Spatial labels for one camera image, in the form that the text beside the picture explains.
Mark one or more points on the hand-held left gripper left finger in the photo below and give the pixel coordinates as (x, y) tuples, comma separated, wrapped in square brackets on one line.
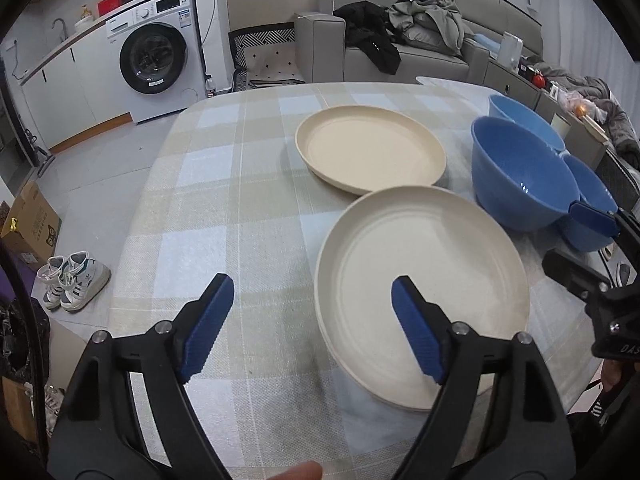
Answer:
[(207, 330)]

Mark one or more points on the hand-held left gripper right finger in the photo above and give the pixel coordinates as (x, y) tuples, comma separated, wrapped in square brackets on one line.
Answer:
[(417, 330)]

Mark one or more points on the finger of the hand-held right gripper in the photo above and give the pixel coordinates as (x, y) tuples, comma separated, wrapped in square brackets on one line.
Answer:
[(570, 270), (592, 220)]

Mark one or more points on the blue bowl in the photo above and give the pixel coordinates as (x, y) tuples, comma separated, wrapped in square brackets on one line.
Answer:
[(525, 115), (520, 180), (585, 180)]

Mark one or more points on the off-white plate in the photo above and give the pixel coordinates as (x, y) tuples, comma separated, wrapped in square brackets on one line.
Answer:
[(415, 250)]

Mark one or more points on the cream yellow plate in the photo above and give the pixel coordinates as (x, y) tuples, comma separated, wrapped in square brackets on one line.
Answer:
[(370, 147)]

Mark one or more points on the person's left hand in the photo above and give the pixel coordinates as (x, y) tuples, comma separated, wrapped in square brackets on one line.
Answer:
[(295, 472)]

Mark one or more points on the wooden box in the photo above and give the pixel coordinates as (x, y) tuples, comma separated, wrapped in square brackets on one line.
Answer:
[(595, 129)]

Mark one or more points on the grey blanket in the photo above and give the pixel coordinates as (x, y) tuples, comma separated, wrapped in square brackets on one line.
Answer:
[(615, 110)]

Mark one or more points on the clear plastic bag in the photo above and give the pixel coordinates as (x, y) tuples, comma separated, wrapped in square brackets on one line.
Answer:
[(575, 102)]

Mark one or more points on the beige checked tablecloth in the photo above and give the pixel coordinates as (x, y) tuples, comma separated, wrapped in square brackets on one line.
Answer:
[(225, 210)]

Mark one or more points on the white green sneaker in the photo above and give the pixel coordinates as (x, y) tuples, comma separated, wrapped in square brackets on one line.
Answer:
[(50, 282), (85, 280)]

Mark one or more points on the grey sofa side console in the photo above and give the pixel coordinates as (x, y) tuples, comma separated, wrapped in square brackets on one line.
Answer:
[(510, 80)]

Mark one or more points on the black trash bag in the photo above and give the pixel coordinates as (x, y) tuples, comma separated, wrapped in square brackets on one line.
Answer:
[(20, 340)]

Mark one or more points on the marble coffee table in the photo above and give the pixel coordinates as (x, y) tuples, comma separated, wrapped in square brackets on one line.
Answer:
[(450, 81)]

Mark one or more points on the cardboard box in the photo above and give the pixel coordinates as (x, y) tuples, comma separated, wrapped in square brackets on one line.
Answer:
[(30, 225)]

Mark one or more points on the plastic drink bottle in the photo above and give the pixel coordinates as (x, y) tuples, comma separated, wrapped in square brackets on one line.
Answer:
[(210, 87)]

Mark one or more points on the grey jacket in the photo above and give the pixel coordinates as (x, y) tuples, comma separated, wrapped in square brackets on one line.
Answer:
[(430, 22)]

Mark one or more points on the black white patterned cushion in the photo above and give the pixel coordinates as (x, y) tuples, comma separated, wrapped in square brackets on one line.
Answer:
[(272, 62)]

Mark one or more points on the white washing machine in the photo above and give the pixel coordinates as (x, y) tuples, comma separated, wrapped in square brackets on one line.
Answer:
[(150, 60)]

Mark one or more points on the white counter cabinet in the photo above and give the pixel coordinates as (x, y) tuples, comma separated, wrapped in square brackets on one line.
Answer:
[(65, 90)]

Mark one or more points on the black jacket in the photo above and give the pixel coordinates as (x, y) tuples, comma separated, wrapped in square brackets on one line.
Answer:
[(370, 30)]

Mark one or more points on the grey sofa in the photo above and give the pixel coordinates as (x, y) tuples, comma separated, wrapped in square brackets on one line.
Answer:
[(320, 50)]

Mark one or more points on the chrome faucet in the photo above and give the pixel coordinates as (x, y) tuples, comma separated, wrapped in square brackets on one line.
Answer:
[(60, 27)]

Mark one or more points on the yellow soap bottle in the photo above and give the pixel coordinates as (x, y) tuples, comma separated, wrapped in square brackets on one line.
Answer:
[(86, 13)]

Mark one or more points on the red box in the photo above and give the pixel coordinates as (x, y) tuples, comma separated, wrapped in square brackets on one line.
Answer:
[(111, 4)]

